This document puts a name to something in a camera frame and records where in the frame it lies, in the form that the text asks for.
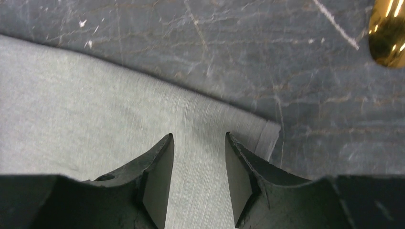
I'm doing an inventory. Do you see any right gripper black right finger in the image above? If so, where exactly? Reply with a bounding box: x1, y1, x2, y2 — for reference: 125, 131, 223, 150
225, 133, 405, 229

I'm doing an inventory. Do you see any grey cloth napkin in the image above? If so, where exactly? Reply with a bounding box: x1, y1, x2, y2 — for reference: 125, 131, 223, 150
0, 36, 281, 229

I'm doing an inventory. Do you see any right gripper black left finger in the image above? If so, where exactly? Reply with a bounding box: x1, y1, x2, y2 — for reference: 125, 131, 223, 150
0, 134, 174, 229

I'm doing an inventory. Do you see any gold spoon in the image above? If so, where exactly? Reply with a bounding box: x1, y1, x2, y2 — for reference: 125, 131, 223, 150
368, 0, 405, 68

